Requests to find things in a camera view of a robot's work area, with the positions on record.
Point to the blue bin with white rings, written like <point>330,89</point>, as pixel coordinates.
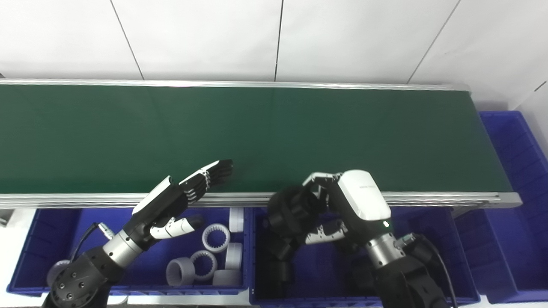
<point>55,231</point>

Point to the empty blue plastic bin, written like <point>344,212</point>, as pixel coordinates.
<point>509,141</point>

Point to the blue bin with black parts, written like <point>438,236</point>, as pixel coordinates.
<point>432,226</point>

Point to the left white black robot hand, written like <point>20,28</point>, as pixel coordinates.
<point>165,205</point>

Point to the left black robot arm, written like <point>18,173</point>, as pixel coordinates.
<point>85,273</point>

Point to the grey metal conveyor bracket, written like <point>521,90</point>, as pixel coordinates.
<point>3,216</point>

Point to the green conveyor belt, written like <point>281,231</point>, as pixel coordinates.
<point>85,200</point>
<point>257,137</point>

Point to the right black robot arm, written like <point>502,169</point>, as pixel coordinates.
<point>406,278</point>

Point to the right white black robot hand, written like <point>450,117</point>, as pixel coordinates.
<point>361,196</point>

